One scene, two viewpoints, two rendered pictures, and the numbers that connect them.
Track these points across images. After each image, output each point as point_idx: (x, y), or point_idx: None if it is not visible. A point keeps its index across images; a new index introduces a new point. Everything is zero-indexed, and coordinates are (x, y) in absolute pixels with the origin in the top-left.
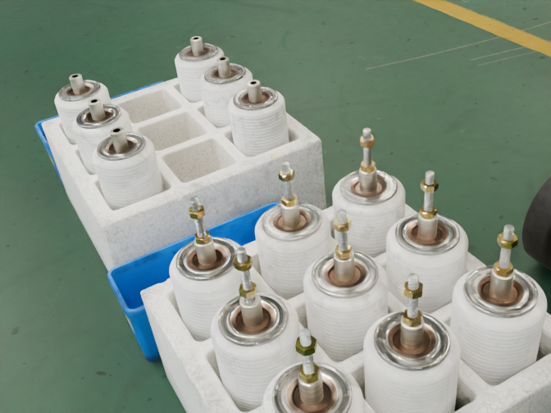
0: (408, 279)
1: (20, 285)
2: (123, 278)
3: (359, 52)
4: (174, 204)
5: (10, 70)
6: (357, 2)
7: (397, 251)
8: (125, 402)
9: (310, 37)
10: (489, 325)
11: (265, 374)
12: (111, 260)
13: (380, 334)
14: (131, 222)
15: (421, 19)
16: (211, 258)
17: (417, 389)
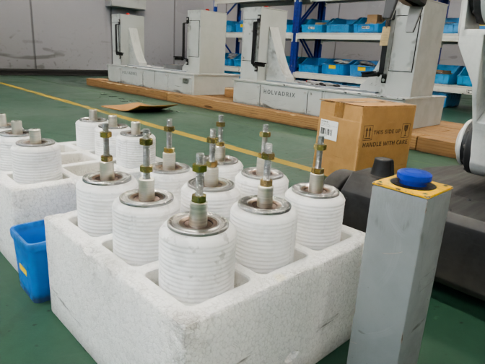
0: (265, 146)
1: None
2: (22, 235)
3: (191, 163)
4: (71, 186)
5: None
6: (188, 145)
7: (244, 180)
8: (11, 328)
9: (159, 156)
10: (312, 203)
11: (155, 234)
12: (14, 224)
13: (242, 202)
14: (36, 193)
15: (228, 153)
16: (111, 175)
17: (273, 228)
